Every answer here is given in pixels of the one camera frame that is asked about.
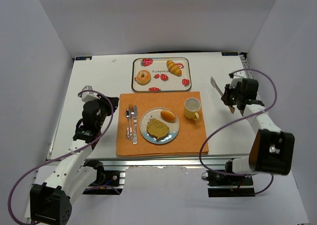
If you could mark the yellow ceramic mug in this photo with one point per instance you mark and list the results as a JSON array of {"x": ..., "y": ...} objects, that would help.
[{"x": 191, "y": 108}]

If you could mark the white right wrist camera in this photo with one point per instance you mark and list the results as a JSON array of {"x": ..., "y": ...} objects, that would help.
[{"x": 236, "y": 78}]

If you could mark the brown bread slice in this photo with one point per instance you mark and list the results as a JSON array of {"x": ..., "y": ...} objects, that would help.
[{"x": 157, "y": 129}]

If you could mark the silver spoon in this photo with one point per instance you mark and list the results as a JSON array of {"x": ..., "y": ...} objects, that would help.
[{"x": 127, "y": 114}]

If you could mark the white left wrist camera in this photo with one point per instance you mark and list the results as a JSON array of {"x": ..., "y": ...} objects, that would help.
[{"x": 87, "y": 94}]

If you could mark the round golden bun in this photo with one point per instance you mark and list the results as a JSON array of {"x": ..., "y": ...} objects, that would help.
[{"x": 168, "y": 116}]

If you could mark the metal serving tongs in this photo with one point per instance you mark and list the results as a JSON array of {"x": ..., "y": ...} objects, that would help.
[{"x": 214, "y": 84}]

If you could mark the silver table knife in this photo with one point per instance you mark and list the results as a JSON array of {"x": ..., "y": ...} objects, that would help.
[{"x": 135, "y": 115}]

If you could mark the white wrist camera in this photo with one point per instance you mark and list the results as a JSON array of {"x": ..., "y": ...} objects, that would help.
[
  {"x": 236, "y": 78},
  {"x": 87, "y": 94}
]

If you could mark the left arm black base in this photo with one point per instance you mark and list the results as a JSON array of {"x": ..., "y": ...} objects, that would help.
[{"x": 108, "y": 181}]

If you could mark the blue label left corner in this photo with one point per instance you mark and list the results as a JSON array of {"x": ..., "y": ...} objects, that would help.
[{"x": 79, "y": 58}]

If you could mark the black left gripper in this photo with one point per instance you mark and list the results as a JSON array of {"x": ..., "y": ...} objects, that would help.
[{"x": 109, "y": 103}]

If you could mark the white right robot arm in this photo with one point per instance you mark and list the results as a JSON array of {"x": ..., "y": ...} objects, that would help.
[{"x": 272, "y": 149}]

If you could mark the white blue ceramic plate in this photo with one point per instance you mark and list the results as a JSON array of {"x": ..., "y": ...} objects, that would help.
[{"x": 155, "y": 114}]

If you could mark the blue label right corner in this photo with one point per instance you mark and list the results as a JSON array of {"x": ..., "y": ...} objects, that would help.
[{"x": 229, "y": 54}]

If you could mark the striped long bread roll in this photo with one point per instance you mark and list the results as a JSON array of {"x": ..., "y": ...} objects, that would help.
[{"x": 173, "y": 68}]

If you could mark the orange cloth placemat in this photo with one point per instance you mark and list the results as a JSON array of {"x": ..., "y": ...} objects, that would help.
[{"x": 191, "y": 133}]

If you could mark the blue label corner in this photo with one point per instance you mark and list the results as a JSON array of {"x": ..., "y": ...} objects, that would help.
[
  {"x": 79, "y": 58},
  {"x": 229, "y": 54}
]

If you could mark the silver fork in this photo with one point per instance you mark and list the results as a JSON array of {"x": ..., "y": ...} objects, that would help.
[{"x": 131, "y": 115}]

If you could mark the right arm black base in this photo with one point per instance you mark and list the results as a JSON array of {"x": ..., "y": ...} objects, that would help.
[{"x": 224, "y": 186}]

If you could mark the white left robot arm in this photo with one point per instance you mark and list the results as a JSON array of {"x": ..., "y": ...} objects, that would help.
[{"x": 51, "y": 202}]

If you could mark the sugared bagel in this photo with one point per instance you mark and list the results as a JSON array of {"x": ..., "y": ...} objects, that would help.
[{"x": 143, "y": 77}]

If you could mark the strawberry print white tray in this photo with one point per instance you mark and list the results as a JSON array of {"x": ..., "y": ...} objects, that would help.
[{"x": 161, "y": 79}]

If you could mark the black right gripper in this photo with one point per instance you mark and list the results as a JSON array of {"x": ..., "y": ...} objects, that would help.
[{"x": 228, "y": 97}]

